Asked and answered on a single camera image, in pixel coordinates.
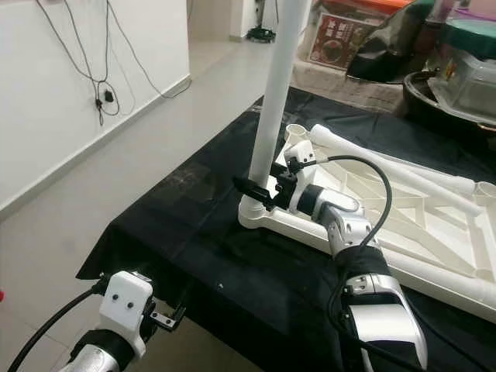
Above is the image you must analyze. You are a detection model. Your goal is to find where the beige patterned bench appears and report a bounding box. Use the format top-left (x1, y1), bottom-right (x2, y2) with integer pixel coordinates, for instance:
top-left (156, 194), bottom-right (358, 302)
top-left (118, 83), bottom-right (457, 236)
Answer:
top-left (291, 60), bottom-right (408, 113)

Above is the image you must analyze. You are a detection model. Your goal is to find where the long black wall cable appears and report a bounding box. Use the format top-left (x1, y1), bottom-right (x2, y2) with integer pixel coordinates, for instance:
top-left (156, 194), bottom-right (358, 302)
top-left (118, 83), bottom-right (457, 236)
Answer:
top-left (101, 0), bottom-right (191, 102)

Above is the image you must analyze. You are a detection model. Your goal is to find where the white plastic children table top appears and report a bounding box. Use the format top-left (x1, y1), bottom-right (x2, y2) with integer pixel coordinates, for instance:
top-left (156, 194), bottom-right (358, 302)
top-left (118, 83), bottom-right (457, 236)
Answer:
top-left (236, 122), bottom-right (496, 307)

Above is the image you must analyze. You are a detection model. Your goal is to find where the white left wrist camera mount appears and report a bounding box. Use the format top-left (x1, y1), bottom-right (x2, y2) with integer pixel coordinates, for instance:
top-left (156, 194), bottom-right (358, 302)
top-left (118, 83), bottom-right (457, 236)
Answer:
top-left (97, 270), bottom-right (154, 342)

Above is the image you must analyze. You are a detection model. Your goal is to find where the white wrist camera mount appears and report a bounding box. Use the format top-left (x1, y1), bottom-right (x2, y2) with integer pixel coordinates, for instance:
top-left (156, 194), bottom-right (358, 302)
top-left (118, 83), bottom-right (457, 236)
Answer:
top-left (97, 270), bottom-right (154, 342)
top-left (283, 139), bottom-right (315, 175)

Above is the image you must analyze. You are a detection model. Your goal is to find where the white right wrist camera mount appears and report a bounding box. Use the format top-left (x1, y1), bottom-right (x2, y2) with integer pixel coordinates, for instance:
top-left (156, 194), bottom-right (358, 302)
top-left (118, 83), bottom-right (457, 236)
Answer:
top-left (283, 139), bottom-right (315, 175)

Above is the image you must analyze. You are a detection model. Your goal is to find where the grey clear plastic container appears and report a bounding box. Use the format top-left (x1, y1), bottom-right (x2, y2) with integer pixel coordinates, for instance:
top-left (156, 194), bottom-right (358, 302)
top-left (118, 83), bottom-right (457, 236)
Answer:
top-left (430, 43), bottom-right (496, 117)

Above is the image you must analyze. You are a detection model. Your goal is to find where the dark green round lid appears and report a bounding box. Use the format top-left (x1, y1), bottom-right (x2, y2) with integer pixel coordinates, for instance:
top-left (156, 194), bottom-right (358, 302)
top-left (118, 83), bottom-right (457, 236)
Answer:
top-left (442, 17), bottom-right (496, 49)

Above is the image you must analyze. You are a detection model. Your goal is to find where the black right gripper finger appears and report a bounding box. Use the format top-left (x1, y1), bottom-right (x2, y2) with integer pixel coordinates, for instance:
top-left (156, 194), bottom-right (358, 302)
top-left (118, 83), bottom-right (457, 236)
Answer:
top-left (231, 177), bottom-right (276, 212)

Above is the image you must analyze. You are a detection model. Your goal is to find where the orange-lidded clear storage box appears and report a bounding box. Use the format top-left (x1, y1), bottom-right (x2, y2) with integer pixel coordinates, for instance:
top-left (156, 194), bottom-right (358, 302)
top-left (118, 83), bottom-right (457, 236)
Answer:
top-left (306, 0), bottom-right (412, 74)

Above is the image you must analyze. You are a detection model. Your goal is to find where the black adapter cable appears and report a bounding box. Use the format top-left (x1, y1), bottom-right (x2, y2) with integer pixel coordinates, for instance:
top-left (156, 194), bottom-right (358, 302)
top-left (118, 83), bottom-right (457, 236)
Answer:
top-left (39, 0), bottom-right (119, 129)

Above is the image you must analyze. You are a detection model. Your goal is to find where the flat clear tape patch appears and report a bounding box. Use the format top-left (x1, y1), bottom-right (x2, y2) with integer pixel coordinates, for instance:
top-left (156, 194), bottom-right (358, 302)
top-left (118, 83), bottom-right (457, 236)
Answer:
top-left (170, 164), bottom-right (226, 202)

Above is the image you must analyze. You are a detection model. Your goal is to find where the black tablecloth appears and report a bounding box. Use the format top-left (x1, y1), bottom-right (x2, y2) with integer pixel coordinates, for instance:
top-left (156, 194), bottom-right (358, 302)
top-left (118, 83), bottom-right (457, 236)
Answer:
top-left (76, 85), bottom-right (496, 372)

